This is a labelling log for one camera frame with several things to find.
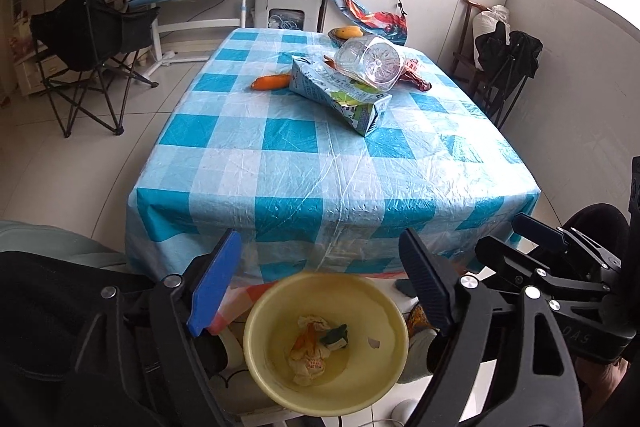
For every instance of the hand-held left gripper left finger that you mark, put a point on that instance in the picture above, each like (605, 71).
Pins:
(216, 287)

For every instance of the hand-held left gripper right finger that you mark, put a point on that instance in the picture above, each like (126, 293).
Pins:
(425, 282)

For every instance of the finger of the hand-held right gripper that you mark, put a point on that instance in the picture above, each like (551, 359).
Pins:
(505, 257)
(537, 229)

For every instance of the yellow plastic bowl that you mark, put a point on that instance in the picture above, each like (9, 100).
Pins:
(365, 307)

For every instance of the drink carton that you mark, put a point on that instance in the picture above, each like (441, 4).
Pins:
(320, 88)

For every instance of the clear plastic bottle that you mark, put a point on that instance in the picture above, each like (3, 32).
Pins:
(370, 62)

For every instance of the small orange peel piece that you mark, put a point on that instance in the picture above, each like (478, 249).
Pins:
(305, 337)

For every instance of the small green scrap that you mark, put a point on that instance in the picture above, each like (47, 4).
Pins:
(334, 337)

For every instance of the crumpled white tissue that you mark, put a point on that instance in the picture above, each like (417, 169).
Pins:
(307, 364)

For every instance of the blue checkered tablecloth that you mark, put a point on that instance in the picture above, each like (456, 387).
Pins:
(300, 167)

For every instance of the grey leather sofa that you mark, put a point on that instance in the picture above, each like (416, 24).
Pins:
(50, 242)

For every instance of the black chair with jacket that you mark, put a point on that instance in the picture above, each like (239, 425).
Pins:
(515, 52)

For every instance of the red printed wrapper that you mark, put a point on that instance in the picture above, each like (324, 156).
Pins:
(415, 74)

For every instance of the white stuffed bag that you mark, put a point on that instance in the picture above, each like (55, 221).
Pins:
(487, 19)

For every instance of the glass fruit dish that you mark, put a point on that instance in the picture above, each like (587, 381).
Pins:
(337, 41)

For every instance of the yellow mango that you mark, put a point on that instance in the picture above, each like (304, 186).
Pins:
(347, 32)

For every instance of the colourful printed bag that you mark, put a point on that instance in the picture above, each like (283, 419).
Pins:
(370, 14)

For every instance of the black folding camping chair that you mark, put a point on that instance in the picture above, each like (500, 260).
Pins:
(80, 32)

